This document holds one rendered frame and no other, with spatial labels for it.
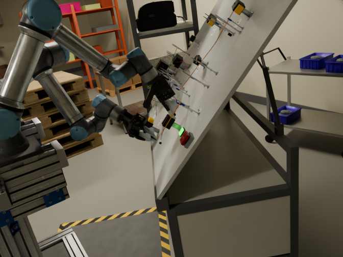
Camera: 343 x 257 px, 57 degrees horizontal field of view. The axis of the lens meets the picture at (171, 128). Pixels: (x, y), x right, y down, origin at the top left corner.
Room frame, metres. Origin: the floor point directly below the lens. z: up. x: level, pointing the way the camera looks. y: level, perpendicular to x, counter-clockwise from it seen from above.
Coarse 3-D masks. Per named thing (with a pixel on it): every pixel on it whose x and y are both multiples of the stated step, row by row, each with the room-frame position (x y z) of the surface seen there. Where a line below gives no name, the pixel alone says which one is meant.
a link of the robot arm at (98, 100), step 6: (96, 96) 1.48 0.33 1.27; (102, 96) 1.49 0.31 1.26; (96, 102) 1.46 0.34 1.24; (102, 102) 1.46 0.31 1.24; (108, 102) 1.46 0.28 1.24; (96, 108) 1.47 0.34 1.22; (102, 108) 1.45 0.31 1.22; (108, 108) 1.45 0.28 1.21; (96, 114) 1.47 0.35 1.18; (102, 114) 1.46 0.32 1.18; (108, 114) 1.44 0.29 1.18
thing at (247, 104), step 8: (232, 96) 2.06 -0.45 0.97; (240, 96) 1.96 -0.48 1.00; (240, 104) 1.87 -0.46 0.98; (248, 104) 1.79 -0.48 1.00; (248, 112) 1.72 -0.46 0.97; (256, 112) 1.63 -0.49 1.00; (256, 120) 1.58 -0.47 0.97; (264, 120) 1.50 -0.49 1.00; (264, 128) 1.46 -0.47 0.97; (272, 128) 1.39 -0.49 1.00; (280, 128) 1.31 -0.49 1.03; (272, 136) 1.36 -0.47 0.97; (280, 136) 1.29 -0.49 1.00; (280, 144) 1.26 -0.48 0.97; (288, 144) 1.19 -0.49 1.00; (296, 144) 1.18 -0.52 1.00; (288, 152) 1.18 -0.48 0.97; (296, 152) 1.16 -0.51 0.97; (288, 160) 1.18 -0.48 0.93; (296, 160) 1.16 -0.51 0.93; (288, 168) 1.18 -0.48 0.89; (296, 168) 1.16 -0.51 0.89; (288, 176) 1.18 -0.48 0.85; (296, 176) 1.16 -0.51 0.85; (288, 184) 1.18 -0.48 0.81; (296, 184) 1.16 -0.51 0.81
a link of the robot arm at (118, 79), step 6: (114, 66) 1.41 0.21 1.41; (120, 66) 1.37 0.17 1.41; (126, 66) 1.36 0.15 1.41; (132, 66) 1.37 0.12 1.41; (108, 72) 1.42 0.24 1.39; (114, 72) 1.34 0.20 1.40; (120, 72) 1.34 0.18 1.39; (126, 72) 1.35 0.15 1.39; (132, 72) 1.36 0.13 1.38; (114, 78) 1.33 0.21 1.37; (120, 78) 1.33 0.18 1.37; (126, 78) 1.34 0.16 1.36; (114, 84) 1.36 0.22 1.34; (120, 84) 1.34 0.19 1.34
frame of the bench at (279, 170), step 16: (256, 144) 1.63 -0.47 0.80; (272, 160) 1.42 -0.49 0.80; (240, 192) 1.19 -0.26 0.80; (256, 192) 1.17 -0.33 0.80; (272, 192) 1.16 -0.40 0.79; (288, 192) 1.16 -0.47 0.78; (176, 208) 1.15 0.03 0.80; (192, 208) 1.15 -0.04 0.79; (208, 208) 1.15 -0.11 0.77; (176, 224) 1.14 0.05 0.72; (176, 240) 1.14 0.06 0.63; (176, 256) 1.14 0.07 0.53; (272, 256) 1.18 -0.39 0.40; (288, 256) 1.16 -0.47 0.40
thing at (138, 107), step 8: (160, 56) 5.12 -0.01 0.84; (168, 56) 4.51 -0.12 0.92; (152, 64) 4.38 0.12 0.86; (168, 64) 4.50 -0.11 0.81; (96, 72) 4.59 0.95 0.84; (104, 88) 4.63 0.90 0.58; (120, 104) 4.12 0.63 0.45; (136, 104) 4.76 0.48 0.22; (152, 104) 4.62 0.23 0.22; (136, 112) 4.35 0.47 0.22; (144, 112) 4.31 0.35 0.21
